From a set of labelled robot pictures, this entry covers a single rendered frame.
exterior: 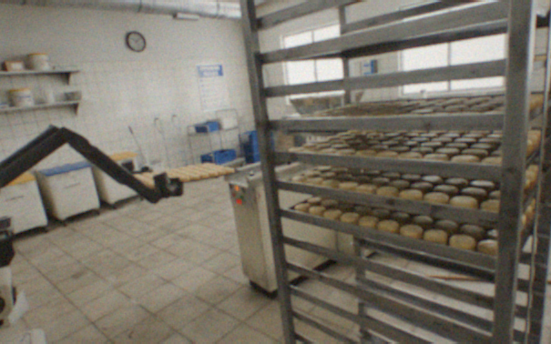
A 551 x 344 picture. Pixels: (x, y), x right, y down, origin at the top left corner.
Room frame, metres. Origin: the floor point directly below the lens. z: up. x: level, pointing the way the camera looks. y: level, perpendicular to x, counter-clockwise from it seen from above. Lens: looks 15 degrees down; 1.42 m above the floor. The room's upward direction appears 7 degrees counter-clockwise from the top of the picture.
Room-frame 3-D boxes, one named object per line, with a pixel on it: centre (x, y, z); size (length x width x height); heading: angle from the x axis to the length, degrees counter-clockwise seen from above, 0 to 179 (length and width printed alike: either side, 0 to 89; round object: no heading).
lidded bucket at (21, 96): (4.55, 3.10, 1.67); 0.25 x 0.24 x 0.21; 137
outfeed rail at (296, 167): (2.65, -0.61, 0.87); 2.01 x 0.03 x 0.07; 127
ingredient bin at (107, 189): (5.00, 2.39, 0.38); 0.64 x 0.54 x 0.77; 44
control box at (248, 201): (2.18, 0.26, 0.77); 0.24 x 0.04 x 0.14; 37
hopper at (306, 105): (2.70, -0.44, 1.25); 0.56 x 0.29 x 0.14; 37
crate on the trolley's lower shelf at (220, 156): (6.27, 1.04, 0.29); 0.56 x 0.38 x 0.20; 145
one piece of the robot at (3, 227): (1.46, 1.30, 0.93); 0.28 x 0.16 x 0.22; 36
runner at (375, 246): (1.06, -0.49, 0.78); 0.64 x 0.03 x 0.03; 44
